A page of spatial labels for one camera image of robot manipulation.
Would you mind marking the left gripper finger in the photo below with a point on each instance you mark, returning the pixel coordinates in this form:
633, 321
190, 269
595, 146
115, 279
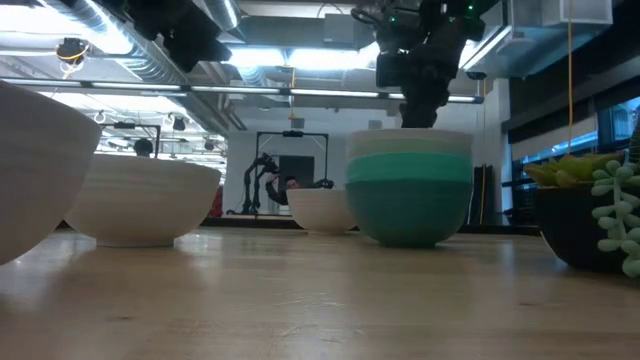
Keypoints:
195, 47

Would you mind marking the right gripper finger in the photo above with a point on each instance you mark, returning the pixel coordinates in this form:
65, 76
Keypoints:
419, 117

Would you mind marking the mint green bowl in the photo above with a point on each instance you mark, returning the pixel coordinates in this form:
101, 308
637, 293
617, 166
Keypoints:
410, 148

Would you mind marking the light teal bowl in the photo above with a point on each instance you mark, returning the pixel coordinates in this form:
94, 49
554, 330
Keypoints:
410, 167

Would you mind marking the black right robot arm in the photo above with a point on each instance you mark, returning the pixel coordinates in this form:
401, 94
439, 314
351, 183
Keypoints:
440, 25

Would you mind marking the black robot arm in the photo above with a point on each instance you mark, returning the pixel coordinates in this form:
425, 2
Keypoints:
325, 184
250, 190

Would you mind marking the overhead light bar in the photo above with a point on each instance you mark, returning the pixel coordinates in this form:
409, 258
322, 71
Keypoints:
235, 90

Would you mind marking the red cabinet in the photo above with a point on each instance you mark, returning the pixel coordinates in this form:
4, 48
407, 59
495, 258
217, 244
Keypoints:
216, 202

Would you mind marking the person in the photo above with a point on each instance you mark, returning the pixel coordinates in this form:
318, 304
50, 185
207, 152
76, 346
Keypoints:
280, 195

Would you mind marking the yellow-green succulent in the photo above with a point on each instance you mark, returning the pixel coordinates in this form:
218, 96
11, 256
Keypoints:
575, 170

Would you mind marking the dark plant pot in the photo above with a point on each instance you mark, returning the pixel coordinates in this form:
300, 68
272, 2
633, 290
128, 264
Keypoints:
570, 225

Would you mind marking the pale green bead succulent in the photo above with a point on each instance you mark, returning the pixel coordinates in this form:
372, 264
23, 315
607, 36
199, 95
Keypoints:
617, 220

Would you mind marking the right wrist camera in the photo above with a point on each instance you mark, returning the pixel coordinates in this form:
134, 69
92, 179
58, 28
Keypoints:
388, 70

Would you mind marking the silver ventilation duct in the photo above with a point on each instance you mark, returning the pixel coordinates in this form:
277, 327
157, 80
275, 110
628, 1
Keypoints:
145, 60

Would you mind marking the dome security camera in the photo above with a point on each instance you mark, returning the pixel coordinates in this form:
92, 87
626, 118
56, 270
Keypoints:
476, 75

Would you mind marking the grey ceiling duct box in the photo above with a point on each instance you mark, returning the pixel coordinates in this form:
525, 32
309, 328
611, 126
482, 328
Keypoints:
525, 45

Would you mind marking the black station frame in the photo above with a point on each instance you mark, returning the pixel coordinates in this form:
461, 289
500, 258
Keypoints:
292, 133

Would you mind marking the black table frame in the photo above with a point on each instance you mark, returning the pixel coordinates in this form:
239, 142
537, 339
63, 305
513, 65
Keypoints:
250, 222

